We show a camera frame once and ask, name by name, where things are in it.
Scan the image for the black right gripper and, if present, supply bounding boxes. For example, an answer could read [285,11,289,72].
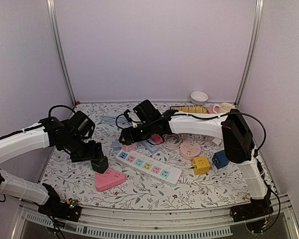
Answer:
[119,120,154,145]

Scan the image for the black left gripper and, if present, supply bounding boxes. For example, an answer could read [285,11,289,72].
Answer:
[64,134,104,162]

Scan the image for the pink cube socket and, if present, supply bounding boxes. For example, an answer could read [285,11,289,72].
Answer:
[120,143,137,152]

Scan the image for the light blue cube adapter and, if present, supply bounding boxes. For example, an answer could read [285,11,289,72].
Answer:
[113,141,122,150]

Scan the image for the dark green cube socket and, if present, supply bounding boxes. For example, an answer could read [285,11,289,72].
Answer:
[91,156,109,174]

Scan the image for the pink adapter plug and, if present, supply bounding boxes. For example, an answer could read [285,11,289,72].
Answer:
[151,134,164,145]

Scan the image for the pink triangular wedge block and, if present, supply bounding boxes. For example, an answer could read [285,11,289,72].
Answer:
[95,168,126,192]

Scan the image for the white long power strip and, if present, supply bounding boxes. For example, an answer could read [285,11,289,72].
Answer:
[115,150,182,187]

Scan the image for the pink socket power cord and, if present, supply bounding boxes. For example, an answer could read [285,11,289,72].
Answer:
[163,134,184,149]

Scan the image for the pink round power socket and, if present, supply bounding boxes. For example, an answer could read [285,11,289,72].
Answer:
[179,140,201,160]

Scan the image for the yellow cube socket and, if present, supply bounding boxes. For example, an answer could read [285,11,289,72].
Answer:
[191,156,210,175]

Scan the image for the white charger plug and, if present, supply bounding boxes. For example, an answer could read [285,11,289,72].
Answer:
[211,137,222,147]

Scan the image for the dark blue cube socket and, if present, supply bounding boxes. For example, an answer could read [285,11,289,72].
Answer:
[212,150,229,169]

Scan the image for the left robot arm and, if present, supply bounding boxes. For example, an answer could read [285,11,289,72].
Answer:
[0,117,108,216]

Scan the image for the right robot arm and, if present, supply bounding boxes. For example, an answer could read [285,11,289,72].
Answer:
[119,109,271,217]

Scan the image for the woven bamboo tray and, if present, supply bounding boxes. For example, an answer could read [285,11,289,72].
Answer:
[170,106,208,114]

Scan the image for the white ceramic bowl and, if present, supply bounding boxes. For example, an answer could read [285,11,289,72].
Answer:
[190,91,209,106]

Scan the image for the pink round plate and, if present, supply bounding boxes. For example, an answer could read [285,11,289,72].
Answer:
[207,107,216,114]

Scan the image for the cream textured mug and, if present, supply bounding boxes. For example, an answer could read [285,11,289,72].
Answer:
[212,103,236,114]

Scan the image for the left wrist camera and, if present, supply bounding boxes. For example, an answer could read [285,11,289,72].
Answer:
[69,111,96,140]

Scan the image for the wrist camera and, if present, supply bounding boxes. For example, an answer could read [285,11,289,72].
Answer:
[69,111,96,140]
[133,100,161,122]

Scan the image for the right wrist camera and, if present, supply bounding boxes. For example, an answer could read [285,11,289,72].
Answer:
[133,100,161,122]

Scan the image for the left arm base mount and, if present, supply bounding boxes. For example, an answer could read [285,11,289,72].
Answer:
[38,183,82,222]

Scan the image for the white strip cord bundle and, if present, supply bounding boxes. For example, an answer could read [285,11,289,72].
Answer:
[179,175,212,194]

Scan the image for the aluminium front rail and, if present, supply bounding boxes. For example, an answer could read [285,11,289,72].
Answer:
[12,194,299,239]

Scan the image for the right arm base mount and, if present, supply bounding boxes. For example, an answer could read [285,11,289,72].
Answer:
[230,199,274,222]

